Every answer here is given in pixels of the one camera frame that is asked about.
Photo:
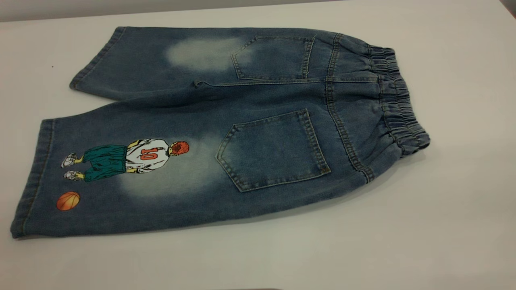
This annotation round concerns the blue denim shorts basketball print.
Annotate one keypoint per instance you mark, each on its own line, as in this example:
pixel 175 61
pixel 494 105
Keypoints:
pixel 262 96

